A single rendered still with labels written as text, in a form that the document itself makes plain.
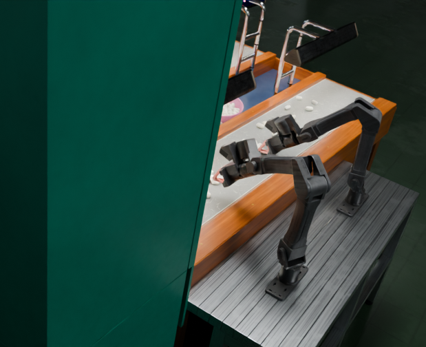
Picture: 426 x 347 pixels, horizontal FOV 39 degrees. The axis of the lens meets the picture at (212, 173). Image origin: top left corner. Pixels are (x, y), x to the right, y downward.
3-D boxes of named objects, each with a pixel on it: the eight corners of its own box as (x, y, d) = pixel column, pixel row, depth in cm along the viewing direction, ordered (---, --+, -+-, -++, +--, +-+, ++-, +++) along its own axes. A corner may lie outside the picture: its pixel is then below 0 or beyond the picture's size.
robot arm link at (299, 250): (275, 253, 198) (300, 173, 180) (291, 248, 202) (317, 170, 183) (286, 266, 194) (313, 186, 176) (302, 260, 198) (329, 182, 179)
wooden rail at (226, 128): (321, 92, 336) (326, 74, 330) (82, 238, 205) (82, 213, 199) (312, 89, 338) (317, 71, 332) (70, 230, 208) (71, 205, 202)
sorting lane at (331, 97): (374, 102, 320) (374, 98, 318) (149, 268, 189) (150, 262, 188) (324, 82, 332) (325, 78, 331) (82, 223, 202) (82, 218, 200)
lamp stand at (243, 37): (253, 82, 328) (270, 3, 303) (232, 92, 314) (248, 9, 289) (225, 69, 336) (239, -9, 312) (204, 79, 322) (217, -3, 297)
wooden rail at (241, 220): (386, 134, 322) (397, 103, 312) (173, 318, 192) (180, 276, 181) (365, 125, 327) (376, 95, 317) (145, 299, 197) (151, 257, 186)
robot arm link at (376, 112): (345, 186, 239) (365, 113, 222) (347, 178, 245) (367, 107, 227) (360, 191, 238) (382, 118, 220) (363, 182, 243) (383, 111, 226)
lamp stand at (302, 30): (316, 110, 311) (340, 28, 287) (298, 122, 297) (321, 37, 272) (285, 96, 319) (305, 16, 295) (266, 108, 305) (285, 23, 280)
